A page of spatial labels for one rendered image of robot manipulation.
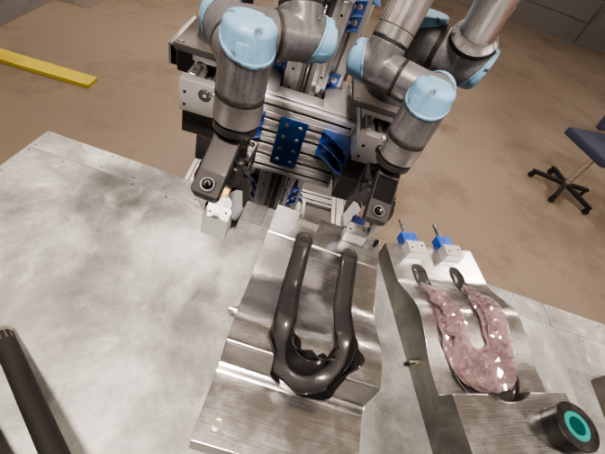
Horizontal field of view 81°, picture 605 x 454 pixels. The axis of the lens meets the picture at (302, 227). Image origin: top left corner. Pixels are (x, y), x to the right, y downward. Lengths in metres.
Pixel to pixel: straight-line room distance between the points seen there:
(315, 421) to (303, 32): 0.63
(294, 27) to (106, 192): 0.58
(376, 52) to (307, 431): 0.68
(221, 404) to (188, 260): 0.33
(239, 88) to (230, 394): 0.47
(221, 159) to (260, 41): 0.18
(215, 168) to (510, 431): 0.66
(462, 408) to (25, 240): 0.88
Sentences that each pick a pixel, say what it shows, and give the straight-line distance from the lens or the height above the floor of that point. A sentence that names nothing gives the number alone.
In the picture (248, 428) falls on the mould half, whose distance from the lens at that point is 0.64.
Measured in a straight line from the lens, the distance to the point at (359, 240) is 0.82.
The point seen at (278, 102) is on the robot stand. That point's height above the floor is 0.94.
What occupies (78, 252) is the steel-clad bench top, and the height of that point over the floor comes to 0.80.
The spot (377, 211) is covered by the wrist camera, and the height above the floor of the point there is 1.05.
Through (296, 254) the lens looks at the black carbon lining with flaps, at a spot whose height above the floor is 0.88.
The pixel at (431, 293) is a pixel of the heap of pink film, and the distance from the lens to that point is 0.85.
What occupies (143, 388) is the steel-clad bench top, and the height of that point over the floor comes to 0.80.
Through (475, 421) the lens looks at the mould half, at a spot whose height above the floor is 0.91.
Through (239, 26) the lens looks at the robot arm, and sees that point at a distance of 0.51.
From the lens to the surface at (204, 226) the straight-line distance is 0.72.
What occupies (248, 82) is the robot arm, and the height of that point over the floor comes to 1.24.
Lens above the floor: 1.48
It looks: 46 degrees down
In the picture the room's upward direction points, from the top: 23 degrees clockwise
